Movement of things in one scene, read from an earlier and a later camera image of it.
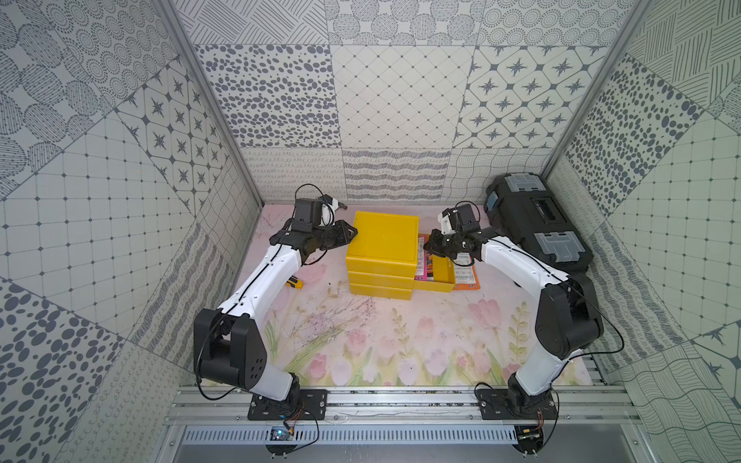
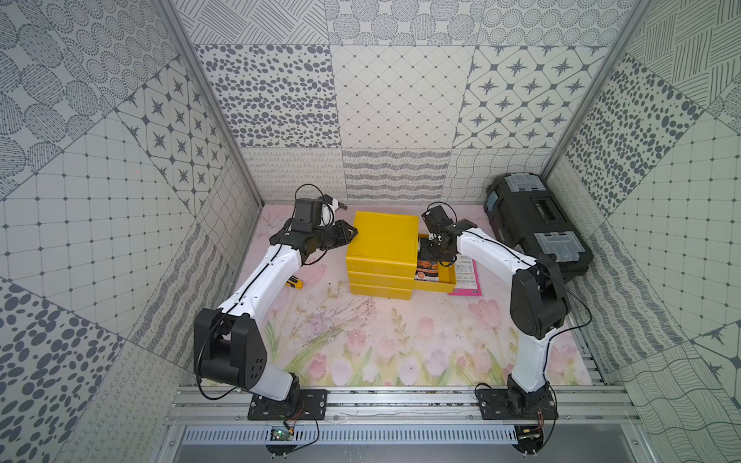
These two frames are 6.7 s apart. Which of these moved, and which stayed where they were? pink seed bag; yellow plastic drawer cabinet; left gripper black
Moved: pink seed bag
Stayed: left gripper black; yellow plastic drawer cabinet
